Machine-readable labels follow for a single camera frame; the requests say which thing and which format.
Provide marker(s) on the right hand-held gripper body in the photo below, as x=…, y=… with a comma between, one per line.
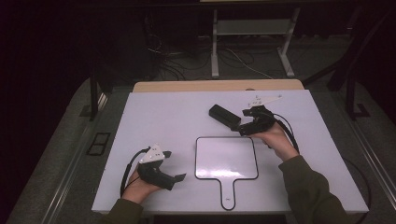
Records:
x=264, y=119

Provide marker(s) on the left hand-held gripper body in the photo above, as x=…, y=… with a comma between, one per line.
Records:
x=154, y=154

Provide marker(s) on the black whiteboard eraser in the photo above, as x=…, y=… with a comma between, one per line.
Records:
x=224, y=116

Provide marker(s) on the person's right hand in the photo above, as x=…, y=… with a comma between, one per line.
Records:
x=278, y=140

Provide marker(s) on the person's left hand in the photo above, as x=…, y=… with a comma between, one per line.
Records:
x=137, y=189

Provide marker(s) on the wooden table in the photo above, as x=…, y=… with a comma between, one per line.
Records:
x=218, y=85

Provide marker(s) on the white metal stand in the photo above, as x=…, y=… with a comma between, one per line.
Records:
x=253, y=27

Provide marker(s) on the black metal stand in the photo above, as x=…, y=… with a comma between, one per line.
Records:
x=351, y=93

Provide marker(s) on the aluminium floor rail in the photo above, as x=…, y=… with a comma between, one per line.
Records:
x=370, y=155
x=73, y=158

